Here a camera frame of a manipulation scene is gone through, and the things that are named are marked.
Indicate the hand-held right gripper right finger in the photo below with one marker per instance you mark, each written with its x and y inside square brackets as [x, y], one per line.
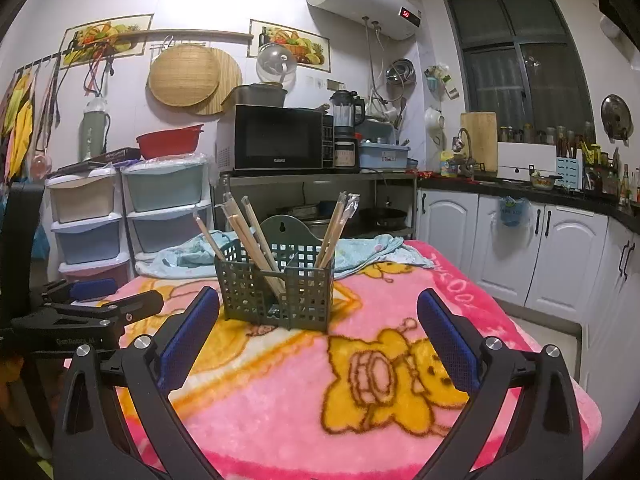
[447, 340]

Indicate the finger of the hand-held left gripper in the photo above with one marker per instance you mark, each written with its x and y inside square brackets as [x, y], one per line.
[95, 290]
[135, 304]

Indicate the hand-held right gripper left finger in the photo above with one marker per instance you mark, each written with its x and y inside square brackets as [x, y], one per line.
[190, 340]

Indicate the green plastic utensil basket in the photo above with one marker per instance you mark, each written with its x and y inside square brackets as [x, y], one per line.
[300, 295]

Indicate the bunch of chopsticks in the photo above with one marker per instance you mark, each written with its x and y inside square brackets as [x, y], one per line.
[332, 232]

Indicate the drawer tower with cream drawer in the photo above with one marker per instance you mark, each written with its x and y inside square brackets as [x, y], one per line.
[85, 210]

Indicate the pink printed blanket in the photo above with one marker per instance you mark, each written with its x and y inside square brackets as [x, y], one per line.
[280, 400]

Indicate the light blue cloth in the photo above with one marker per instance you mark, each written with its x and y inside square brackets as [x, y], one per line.
[365, 252]

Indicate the black flat tray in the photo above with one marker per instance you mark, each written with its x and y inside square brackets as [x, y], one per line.
[100, 155]

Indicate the pink hanging scoop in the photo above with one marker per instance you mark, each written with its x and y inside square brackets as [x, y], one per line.
[41, 164]

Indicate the black frying pan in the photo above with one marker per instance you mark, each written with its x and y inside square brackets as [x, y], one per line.
[382, 217]

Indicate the white kitchen cabinets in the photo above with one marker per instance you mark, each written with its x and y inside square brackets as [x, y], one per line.
[565, 255]

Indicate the green insulated bottle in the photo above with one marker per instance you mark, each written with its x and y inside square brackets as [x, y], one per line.
[94, 135]

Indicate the red plastic basin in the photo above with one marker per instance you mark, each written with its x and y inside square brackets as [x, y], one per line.
[167, 142]

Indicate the steel pot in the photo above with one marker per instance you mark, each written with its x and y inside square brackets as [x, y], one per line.
[302, 215]

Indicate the yellow hanging bags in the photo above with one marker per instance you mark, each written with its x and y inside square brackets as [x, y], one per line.
[17, 120]

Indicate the metal shelf table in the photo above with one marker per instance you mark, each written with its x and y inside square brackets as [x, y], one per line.
[350, 176]

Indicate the light blue dish rack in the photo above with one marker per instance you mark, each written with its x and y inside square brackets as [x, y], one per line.
[382, 156]

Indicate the metal faucet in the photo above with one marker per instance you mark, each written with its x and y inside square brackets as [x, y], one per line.
[464, 145]

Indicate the wooden cutting board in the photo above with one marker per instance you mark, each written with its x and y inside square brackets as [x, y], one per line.
[480, 140]

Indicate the light blue utensil holder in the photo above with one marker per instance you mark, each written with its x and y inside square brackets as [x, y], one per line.
[568, 172]

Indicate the black microwave oven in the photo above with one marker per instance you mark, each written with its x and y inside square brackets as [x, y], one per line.
[277, 137]

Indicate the white hanging scoop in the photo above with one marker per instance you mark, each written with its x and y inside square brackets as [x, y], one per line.
[434, 120]

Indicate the row of spice jars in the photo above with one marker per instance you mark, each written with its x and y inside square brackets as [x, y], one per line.
[540, 135]

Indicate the round bamboo tray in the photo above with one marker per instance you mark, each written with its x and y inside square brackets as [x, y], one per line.
[182, 75]

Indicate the row of condiment bottles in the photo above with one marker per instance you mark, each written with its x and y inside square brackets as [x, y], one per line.
[622, 180]

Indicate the grey-green lidded container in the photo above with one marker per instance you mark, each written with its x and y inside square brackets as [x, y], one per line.
[255, 96]

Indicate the round wooden board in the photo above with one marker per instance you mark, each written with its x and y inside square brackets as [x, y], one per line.
[231, 80]

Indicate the black blender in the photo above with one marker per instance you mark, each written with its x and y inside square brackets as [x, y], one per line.
[345, 112]

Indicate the hanging steel bowls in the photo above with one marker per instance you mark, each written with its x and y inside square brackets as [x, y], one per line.
[400, 72]

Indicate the steel pot lid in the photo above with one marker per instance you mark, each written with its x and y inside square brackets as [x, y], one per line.
[615, 117]

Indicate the glass pot lid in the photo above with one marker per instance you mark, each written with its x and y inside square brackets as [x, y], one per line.
[275, 62]

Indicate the dark window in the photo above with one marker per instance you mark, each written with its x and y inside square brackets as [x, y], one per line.
[520, 55]

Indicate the fruit wall poster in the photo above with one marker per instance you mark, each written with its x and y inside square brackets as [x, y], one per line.
[305, 45]
[100, 40]

